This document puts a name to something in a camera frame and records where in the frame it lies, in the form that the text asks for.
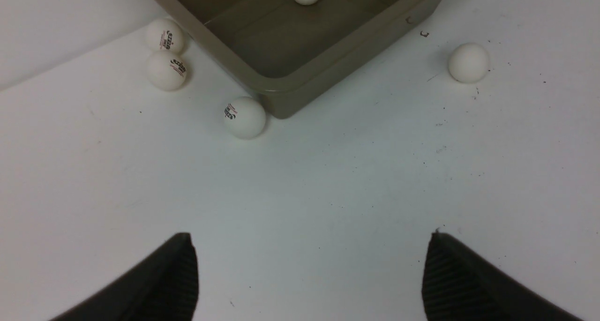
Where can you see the white logo ball behind bin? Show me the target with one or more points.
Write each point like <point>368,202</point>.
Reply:
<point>164,34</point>

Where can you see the tan plastic rectangular bin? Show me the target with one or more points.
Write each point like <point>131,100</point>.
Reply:
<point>286,54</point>

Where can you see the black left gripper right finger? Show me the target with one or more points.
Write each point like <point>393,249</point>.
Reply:
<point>459,285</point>

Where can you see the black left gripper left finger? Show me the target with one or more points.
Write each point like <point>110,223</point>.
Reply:
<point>162,287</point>

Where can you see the white logo ball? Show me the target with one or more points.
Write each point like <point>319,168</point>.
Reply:
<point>166,70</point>
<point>164,34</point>
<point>244,118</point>

